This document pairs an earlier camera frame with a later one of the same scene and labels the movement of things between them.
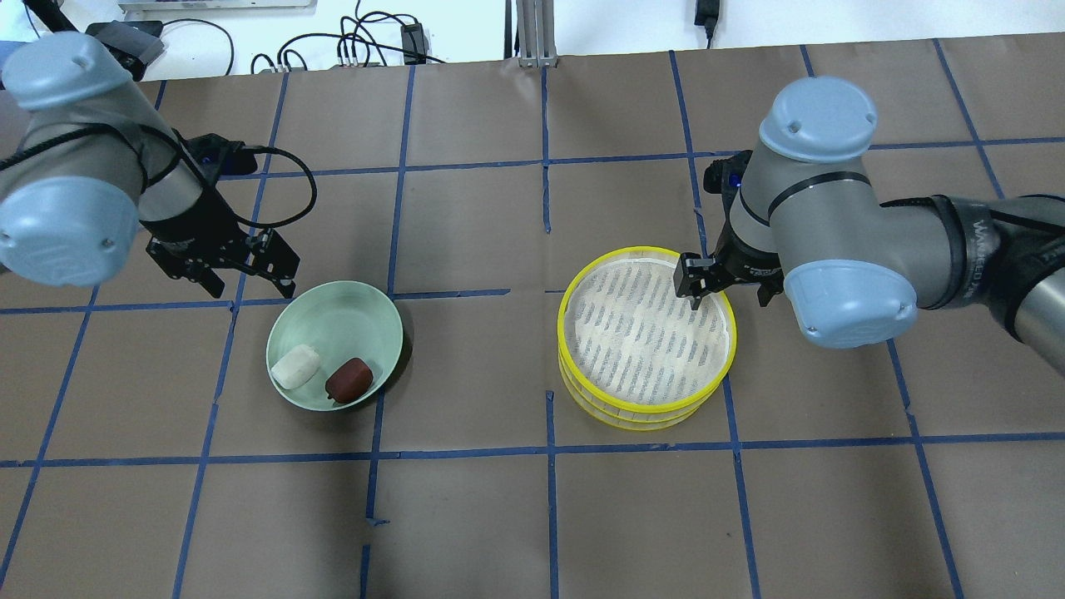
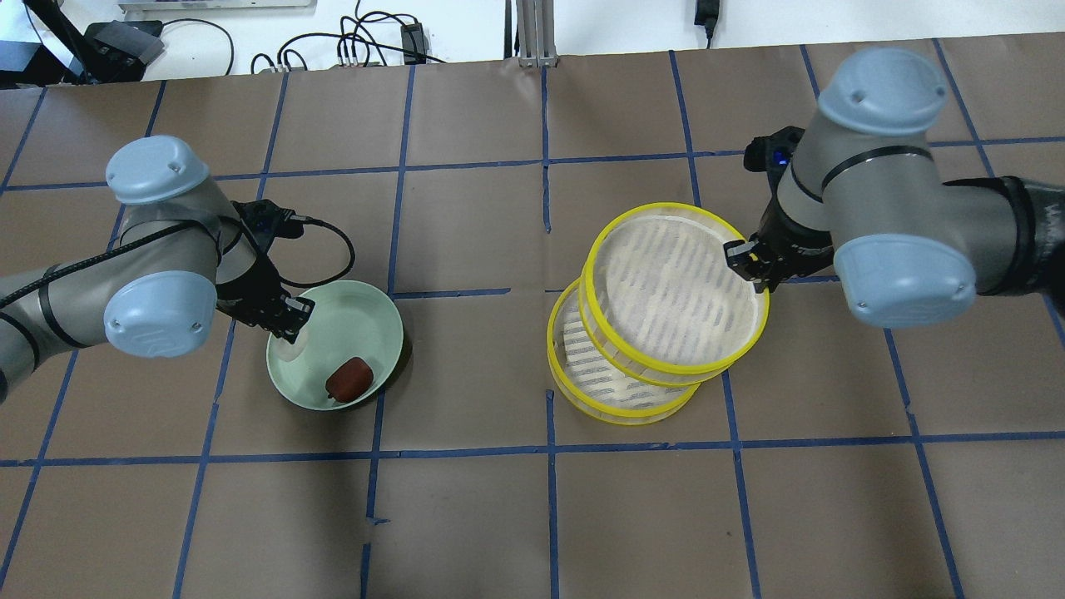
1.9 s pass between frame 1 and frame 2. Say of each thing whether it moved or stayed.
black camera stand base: stayed
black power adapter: stayed
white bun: moved
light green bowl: stayed
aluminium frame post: stayed
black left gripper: moved
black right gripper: moved
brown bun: stayed
